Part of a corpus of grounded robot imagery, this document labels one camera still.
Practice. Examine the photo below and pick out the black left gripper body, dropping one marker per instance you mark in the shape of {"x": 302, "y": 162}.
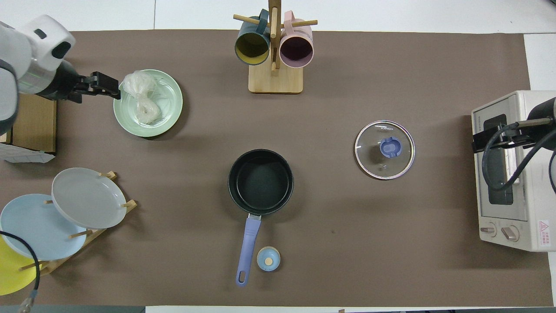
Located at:
{"x": 65, "y": 84}

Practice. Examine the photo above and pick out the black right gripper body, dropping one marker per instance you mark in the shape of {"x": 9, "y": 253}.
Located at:
{"x": 545, "y": 113}

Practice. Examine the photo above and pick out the vermicelli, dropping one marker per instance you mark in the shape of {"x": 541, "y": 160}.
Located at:
{"x": 143, "y": 108}

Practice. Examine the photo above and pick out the glass lid with blue knob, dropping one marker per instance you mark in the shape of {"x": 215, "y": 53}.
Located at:
{"x": 384, "y": 150}

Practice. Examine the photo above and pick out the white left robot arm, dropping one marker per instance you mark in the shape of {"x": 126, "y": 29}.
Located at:
{"x": 26, "y": 48}

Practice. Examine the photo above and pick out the mint green plate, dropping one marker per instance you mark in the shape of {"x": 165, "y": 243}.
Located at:
{"x": 171, "y": 104}

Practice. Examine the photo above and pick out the grey plate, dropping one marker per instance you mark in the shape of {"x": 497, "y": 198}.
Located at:
{"x": 87, "y": 198}

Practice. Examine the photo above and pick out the wooden plate rack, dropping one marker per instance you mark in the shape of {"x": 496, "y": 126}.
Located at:
{"x": 82, "y": 234}

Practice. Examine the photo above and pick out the light blue plate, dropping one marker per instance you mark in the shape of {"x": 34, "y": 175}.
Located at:
{"x": 34, "y": 226}

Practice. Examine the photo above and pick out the yellow plate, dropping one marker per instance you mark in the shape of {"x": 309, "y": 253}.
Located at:
{"x": 11, "y": 274}

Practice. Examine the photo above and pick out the brown wooden board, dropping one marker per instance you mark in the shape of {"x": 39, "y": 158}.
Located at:
{"x": 37, "y": 126}

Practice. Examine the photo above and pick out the white toaster oven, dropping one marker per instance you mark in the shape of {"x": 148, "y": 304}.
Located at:
{"x": 521, "y": 217}

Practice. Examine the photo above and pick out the grey patterned cloth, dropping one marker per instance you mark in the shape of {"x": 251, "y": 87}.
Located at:
{"x": 21, "y": 155}

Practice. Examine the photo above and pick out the teal mug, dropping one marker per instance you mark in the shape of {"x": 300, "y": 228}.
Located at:
{"x": 252, "y": 48}

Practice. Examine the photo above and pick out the brown table mat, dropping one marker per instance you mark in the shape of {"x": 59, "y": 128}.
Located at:
{"x": 347, "y": 243}

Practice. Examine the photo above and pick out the wooden mug tree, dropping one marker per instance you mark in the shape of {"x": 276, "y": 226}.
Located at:
{"x": 276, "y": 80}

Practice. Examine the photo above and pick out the pink mug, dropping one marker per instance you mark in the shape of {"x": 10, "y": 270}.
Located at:
{"x": 296, "y": 50}

